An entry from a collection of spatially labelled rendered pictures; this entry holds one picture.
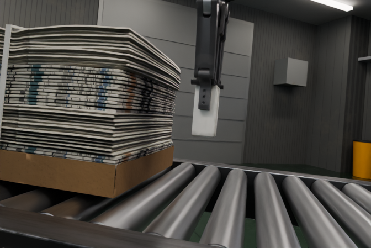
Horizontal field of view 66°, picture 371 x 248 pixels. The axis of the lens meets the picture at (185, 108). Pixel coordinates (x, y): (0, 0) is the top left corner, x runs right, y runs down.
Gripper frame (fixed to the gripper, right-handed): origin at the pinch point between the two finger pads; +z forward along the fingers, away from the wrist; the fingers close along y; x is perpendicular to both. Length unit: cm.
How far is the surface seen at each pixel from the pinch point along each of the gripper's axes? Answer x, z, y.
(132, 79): -10.6, -3.6, 1.6
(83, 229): -9.3, 13.0, 13.3
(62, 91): -19.5, -1.0, 4.7
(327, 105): 167, -45, -649
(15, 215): -17.5, 13.0, 13.2
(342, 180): 27.8, 13.0, -34.5
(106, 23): -243, -141, -396
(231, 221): 4.8, 13.2, 3.7
